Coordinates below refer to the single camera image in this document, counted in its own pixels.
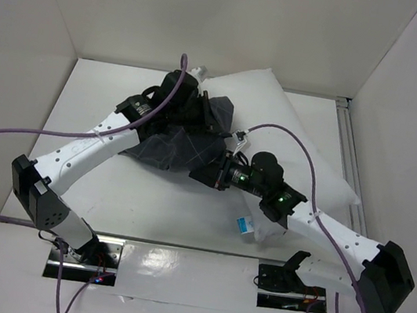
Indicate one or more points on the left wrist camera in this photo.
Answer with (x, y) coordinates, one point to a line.
(200, 73)

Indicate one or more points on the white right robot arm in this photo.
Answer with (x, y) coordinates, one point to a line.
(377, 273)

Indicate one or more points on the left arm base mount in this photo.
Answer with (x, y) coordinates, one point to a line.
(101, 267)

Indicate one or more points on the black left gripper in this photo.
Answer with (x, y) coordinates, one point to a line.
(211, 122)

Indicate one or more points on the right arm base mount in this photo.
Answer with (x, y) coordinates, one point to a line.
(280, 289)

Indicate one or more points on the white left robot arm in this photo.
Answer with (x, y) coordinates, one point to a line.
(40, 183)

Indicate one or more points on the white pillow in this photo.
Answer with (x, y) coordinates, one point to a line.
(301, 132)

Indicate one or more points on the dark grey checked pillowcase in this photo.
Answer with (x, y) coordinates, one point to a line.
(175, 147)

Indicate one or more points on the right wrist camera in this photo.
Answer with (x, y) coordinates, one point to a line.
(239, 141)

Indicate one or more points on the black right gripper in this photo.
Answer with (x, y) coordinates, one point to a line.
(206, 174)

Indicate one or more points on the aluminium frame rail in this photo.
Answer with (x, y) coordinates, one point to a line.
(349, 163)

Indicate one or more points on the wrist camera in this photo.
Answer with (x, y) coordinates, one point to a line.
(200, 73)
(239, 141)

